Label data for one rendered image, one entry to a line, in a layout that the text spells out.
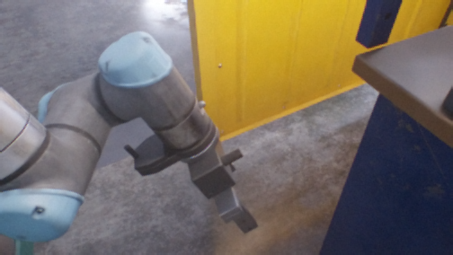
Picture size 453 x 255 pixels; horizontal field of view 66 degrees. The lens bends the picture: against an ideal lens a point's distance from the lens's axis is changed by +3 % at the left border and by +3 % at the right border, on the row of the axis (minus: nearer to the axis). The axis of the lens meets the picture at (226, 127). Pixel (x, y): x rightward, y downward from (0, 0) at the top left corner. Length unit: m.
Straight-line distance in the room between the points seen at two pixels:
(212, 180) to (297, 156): 1.20
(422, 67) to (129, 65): 0.40
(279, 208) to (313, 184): 0.20
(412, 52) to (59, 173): 0.51
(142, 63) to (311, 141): 1.41
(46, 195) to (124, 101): 0.14
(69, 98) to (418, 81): 0.46
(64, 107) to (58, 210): 0.13
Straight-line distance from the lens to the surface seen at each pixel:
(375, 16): 0.57
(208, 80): 1.23
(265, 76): 1.42
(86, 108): 0.45
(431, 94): 0.53
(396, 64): 0.57
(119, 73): 0.40
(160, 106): 0.42
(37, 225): 0.39
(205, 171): 0.47
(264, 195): 1.51
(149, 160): 0.49
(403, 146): 0.64
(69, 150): 0.41
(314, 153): 1.69
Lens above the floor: 1.24
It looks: 45 degrees down
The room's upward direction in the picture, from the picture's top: 2 degrees counter-clockwise
